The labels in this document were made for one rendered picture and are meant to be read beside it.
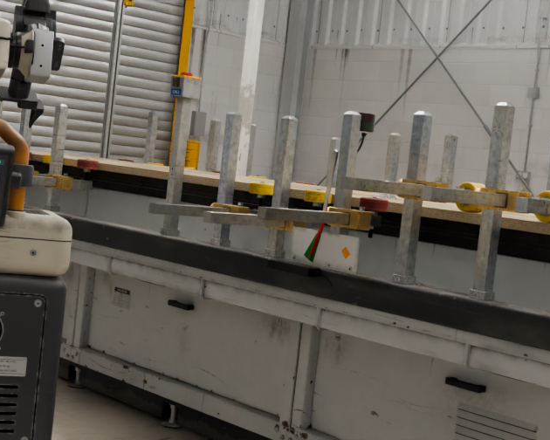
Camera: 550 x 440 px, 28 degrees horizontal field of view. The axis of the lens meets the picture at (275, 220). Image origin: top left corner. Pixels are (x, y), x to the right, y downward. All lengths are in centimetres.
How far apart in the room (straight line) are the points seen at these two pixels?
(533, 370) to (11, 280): 120
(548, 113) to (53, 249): 925
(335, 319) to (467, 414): 44
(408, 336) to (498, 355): 28
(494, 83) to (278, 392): 841
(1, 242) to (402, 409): 139
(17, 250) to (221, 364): 159
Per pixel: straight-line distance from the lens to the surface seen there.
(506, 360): 269
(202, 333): 383
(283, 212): 279
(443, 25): 1225
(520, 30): 1163
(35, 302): 230
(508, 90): 1156
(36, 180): 410
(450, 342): 278
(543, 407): 291
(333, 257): 300
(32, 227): 229
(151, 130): 555
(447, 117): 1199
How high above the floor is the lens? 98
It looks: 3 degrees down
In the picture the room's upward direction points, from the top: 6 degrees clockwise
